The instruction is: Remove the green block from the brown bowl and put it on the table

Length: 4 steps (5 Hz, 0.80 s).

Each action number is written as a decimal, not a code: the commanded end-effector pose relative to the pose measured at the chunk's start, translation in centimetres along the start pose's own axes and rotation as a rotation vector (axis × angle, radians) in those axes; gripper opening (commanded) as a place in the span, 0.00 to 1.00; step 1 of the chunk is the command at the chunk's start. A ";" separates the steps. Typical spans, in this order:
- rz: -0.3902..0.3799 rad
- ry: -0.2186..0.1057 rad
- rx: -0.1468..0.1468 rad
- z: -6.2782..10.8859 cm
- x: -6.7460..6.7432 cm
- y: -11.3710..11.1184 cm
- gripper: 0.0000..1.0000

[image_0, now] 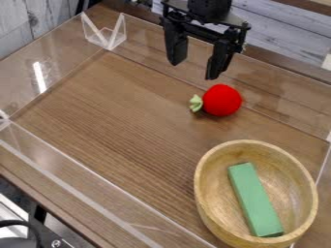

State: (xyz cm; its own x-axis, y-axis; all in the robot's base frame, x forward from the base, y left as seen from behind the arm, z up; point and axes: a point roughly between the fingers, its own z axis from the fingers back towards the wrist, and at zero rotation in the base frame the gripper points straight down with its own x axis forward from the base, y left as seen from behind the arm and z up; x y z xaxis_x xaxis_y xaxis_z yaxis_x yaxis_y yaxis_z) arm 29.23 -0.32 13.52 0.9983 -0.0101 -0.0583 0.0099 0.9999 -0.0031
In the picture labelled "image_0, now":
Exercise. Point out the green rectangular block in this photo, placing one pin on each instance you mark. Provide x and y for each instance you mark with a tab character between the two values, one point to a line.
254	200

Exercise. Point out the brown wooden bowl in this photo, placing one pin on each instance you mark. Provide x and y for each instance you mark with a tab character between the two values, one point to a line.
289	185

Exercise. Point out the clear acrylic corner bracket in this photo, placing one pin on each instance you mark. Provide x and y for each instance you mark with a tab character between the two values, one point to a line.
106	38

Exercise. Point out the clear acrylic wall panel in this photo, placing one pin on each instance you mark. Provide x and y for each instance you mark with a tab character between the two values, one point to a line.
107	215

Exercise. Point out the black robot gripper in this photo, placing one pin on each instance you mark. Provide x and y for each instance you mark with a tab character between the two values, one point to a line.
207	20

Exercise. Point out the red plush strawberry toy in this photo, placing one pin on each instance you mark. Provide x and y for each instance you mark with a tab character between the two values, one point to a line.
221	101

